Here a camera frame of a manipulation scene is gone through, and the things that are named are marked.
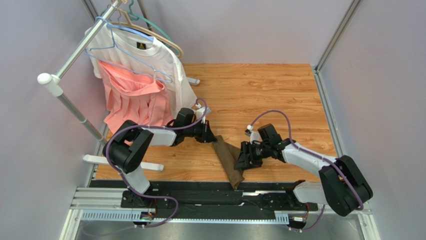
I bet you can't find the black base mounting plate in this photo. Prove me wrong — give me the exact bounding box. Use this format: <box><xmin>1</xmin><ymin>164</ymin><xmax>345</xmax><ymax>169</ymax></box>
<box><xmin>89</xmin><ymin>180</ymin><xmax>320</xmax><ymax>221</ymax></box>

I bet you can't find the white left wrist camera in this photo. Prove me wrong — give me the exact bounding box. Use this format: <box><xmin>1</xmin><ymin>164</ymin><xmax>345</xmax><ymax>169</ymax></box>
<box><xmin>194</xmin><ymin>103</ymin><xmax>211</xmax><ymax>124</ymax></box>

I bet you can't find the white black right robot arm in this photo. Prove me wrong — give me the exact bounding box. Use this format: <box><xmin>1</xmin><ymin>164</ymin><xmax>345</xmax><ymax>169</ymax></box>
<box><xmin>234</xmin><ymin>124</ymin><xmax>374</xmax><ymax>217</ymax></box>

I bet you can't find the olive brown cloth napkin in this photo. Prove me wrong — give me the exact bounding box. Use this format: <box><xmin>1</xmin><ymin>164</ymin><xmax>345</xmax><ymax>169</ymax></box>
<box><xmin>212</xmin><ymin>135</ymin><xmax>245</xmax><ymax>190</ymax></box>

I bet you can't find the pink pleated skirt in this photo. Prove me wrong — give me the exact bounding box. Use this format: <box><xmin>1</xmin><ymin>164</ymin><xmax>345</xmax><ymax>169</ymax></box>
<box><xmin>98</xmin><ymin>61</ymin><xmax>173</xmax><ymax>133</ymax></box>

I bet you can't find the teal clothes hanger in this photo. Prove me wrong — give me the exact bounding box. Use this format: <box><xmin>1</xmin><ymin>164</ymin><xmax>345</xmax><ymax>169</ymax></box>
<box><xmin>116</xmin><ymin>0</ymin><xmax>184</xmax><ymax>59</ymax></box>

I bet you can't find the aluminium frame rail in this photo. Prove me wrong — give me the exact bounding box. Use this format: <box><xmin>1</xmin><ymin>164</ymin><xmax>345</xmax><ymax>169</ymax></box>
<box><xmin>58</xmin><ymin>0</ymin><xmax>382</xmax><ymax>240</ymax></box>

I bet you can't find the wooden clothes hanger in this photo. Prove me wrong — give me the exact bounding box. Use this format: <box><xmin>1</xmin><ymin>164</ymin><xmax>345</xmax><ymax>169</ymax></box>
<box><xmin>95</xmin><ymin>7</ymin><xmax>184</xmax><ymax>61</ymax></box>

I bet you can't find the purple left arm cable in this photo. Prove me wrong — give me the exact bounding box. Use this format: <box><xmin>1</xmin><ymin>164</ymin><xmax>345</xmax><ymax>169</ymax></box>
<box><xmin>104</xmin><ymin>97</ymin><xmax>209</xmax><ymax>229</ymax></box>

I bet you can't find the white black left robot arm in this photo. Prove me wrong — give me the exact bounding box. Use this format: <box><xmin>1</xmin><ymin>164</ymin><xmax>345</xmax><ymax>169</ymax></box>
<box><xmin>102</xmin><ymin>107</ymin><xmax>217</xmax><ymax>207</ymax></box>

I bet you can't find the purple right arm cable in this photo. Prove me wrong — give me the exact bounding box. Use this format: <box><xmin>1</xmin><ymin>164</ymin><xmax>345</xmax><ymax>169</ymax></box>
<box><xmin>247</xmin><ymin>110</ymin><xmax>365</xmax><ymax>233</ymax></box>

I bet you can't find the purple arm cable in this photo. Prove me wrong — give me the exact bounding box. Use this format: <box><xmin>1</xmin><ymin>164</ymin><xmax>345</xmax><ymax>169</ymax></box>
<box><xmin>247</xmin><ymin>110</ymin><xmax>365</xmax><ymax>233</ymax></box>
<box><xmin>104</xmin><ymin>97</ymin><xmax>209</xmax><ymax>229</ymax></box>

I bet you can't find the white t-shirt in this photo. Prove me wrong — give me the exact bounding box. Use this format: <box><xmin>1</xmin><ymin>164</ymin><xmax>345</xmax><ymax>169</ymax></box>
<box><xmin>87</xmin><ymin>25</ymin><xmax>197</xmax><ymax>119</ymax></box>

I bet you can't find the white clothes rack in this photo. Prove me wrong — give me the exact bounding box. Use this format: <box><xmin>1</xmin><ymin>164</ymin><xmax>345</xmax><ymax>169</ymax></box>
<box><xmin>36</xmin><ymin>0</ymin><xmax>201</xmax><ymax>172</ymax></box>

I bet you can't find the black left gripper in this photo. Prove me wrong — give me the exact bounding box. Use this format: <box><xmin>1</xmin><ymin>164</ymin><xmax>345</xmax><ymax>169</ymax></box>
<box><xmin>184</xmin><ymin>119</ymin><xmax>218</xmax><ymax>144</ymax></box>

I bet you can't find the blue wire hanger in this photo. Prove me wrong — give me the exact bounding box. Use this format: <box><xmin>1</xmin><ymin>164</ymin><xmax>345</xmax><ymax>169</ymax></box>
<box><xmin>84</xmin><ymin>16</ymin><xmax>174</xmax><ymax>84</ymax></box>

